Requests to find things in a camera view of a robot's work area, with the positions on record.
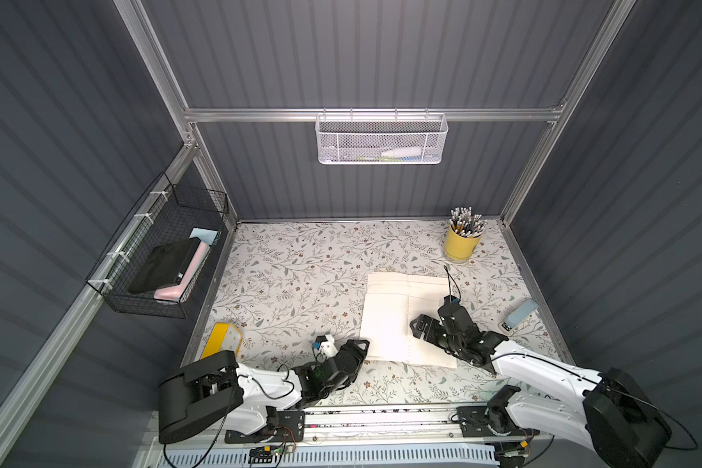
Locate cream lined notebook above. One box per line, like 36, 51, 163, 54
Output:
360, 272, 457, 370

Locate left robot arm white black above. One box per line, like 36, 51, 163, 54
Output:
158, 339, 370, 445

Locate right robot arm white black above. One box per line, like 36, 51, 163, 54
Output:
409, 296, 673, 467

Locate light blue phone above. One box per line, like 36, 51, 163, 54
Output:
499, 298, 539, 335

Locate yellow pencil cup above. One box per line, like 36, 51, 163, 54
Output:
444, 228, 481, 263

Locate yellow framed box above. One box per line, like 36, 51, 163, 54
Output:
200, 322, 243, 359

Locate bundle of pencils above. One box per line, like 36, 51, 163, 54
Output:
450, 207, 486, 238

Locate white tube in basket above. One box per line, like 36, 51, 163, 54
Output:
381, 146, 423, 161

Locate light blue sticky notes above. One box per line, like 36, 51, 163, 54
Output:
189, 228, 218, 246

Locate black pouch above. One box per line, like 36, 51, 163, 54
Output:
128, 238, 202, 294

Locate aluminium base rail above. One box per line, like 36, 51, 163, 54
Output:
145, 400, 563, 449

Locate black wire wall basket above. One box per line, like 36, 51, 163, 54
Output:
87, 175, 230, 320

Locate white wire mesh basket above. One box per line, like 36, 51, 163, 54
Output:
315, 111, 449, 165

